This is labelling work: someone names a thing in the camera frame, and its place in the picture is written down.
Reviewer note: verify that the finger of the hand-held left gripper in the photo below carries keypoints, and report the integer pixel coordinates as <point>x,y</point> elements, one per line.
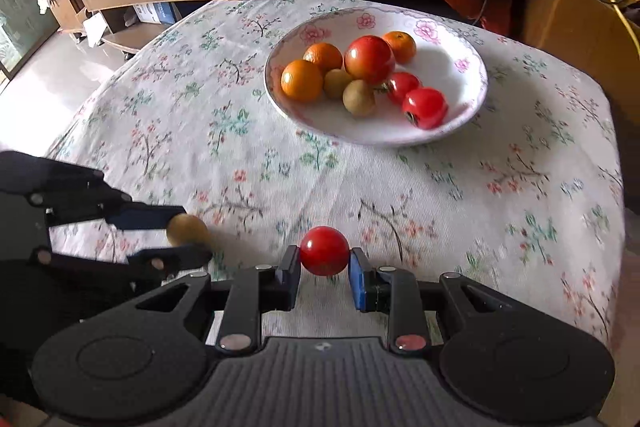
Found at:
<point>145,217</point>
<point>165,262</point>

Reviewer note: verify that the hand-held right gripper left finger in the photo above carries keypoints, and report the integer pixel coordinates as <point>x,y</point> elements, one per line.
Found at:
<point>289,279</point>

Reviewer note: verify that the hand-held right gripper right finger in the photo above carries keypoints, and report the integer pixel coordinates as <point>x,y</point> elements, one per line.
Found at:
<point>357,279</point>

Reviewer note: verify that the tan longan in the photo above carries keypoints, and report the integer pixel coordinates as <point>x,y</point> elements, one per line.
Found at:
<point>358,99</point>
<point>337,84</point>
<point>187,231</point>

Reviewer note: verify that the small smooth red tomato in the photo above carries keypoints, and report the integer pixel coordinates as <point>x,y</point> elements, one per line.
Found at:
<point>324,251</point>

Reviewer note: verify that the red tomato with dark calyx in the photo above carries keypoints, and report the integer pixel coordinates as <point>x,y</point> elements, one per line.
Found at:
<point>425,108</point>

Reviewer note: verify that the red tomato with green stem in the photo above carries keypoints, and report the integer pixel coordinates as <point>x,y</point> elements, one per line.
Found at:
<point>404,86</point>

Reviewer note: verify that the small orange mandarin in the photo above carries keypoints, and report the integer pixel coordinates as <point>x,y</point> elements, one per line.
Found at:
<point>301,80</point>
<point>400,47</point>
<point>322,56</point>

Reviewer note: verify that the large red tomato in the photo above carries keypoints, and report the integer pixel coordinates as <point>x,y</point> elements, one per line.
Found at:
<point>369,59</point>

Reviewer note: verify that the white floral rimmed plate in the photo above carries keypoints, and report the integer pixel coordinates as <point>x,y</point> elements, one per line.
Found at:
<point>440,72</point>

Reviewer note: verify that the white floral tablecloth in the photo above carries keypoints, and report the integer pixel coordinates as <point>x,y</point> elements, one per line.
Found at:
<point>450,217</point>

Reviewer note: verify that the blue and white box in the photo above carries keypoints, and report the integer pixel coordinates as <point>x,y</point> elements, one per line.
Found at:
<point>157,13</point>

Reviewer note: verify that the wooden desk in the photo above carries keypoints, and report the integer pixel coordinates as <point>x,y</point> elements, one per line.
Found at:
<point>575,22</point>

